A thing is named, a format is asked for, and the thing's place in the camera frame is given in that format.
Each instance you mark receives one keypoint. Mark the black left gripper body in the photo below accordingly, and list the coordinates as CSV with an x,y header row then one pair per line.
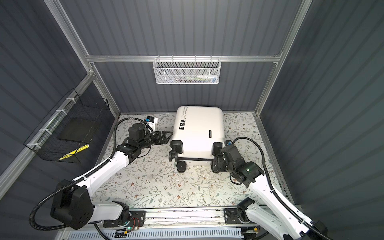
x,y
149,141

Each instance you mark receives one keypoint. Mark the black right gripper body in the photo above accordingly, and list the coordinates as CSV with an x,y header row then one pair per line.
x,y
228,167

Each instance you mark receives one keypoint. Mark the white hard-shell suitcase black lining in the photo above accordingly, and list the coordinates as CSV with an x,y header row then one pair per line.
x,y
198,137

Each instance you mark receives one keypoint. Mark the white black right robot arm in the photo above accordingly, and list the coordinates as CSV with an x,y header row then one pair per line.
x,y
270,204

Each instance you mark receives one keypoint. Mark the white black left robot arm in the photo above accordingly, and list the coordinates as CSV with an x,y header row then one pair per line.
x,y
73,204

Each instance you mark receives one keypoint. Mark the floral table mat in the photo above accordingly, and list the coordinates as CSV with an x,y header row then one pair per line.
x,y
152,181

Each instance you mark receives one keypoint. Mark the yellow black striped item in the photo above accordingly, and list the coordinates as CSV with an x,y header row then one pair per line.
x,y
80,149

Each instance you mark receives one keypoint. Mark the black pad in basket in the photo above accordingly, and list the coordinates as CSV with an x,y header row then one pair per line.
x,y
79,130

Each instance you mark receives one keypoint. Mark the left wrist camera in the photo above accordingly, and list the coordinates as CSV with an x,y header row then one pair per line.
x,y
151,122

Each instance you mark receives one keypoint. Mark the white wire mesh basket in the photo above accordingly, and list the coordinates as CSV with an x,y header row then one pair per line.
x,y
187,73

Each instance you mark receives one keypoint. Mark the black wire mesh basket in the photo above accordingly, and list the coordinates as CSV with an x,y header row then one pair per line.
x,y
45,143

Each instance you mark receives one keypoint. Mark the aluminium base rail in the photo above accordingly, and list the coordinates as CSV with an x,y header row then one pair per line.
x,y
182,218

